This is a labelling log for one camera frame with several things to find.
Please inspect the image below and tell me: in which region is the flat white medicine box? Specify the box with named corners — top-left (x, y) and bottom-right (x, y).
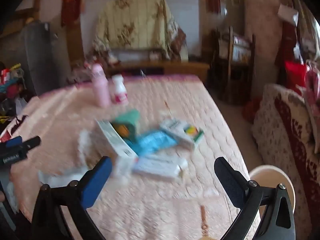
top-left (132, 154), bottom-right (188, 182)

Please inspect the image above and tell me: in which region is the red and white sofa blanket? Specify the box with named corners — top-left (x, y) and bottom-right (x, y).
top-left (251, 83), bottom-right (320, 232)

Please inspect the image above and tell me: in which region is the brown floral pillow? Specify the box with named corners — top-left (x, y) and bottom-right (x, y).
top-left (171, 27), bottom-right (188, 61)

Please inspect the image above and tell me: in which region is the dark wooden chair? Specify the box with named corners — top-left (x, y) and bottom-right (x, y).
top-left (209, 26), bottom-right (257, 106)

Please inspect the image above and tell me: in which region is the silver white medicine box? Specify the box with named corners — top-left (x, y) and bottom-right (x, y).
top-left (96, 119), bottom-right (139, 178)

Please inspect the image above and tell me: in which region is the red bag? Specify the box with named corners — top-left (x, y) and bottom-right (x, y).
top-left (241, 97), bottom-right (261, 123)

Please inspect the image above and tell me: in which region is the grey refrigerator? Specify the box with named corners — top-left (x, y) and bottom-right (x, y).
top-left (21, 21), bottom-right (52, 96)

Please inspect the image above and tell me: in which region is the wooden bench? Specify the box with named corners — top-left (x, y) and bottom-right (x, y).
top-left (107, 59), bottom-right (210, 81)

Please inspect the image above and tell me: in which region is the red hanging cloth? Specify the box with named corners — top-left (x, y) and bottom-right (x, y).
top-left (61, 0), bottom-right (87, 27)

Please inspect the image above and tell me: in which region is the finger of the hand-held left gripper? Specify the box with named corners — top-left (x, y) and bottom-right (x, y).
top-left (17, 136), bottom-right (42, 155)
top-left (0, 136), bottom-right (23, 153)

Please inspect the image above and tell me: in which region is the red cushion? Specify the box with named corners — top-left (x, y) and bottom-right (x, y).
top-left (284, 61), bottom-right (308, 88)

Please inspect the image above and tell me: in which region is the small dark orange box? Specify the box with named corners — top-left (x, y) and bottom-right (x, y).
top-left (111, 122), bottom-right (131, 137)

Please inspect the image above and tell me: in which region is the blue plastic packet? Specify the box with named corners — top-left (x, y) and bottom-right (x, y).
top-left (125, 130), bottom-right (178, 156)

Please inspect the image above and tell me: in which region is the cream floral cloth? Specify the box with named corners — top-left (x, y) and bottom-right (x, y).
top-left (92, 0), bottom-right (181, 58)

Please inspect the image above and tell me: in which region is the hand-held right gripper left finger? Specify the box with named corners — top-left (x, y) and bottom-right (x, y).
top-left (30, 156), bottom-right (113, 240)

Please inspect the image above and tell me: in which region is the pink clothing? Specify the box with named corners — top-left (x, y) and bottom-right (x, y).
top-left (296, 59), bottom-right (320, 143)

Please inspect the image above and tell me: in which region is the white bottle with pink label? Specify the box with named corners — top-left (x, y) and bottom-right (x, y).
top-left (110, 74), bottom-right (128, 105)

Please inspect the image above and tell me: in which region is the teal paper piece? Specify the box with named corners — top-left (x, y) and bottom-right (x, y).
top-left (114, 109), bottom-right (141, 140)

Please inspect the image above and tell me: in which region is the clear plastic bag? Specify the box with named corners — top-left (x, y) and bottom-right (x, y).
top-left (37, 165), bottom-right (87, 188)

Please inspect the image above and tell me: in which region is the cream plastic bucket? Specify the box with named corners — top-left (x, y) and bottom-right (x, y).
top-left (249, 164), bottom-right (296, 230)

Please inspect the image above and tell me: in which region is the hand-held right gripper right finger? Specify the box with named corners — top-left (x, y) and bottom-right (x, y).
top-left (214, 156), bottom-right (297, 240)

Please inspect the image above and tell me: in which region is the white box with green print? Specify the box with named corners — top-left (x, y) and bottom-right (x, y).
top-left (160, 119), bottom-right (205, 151)

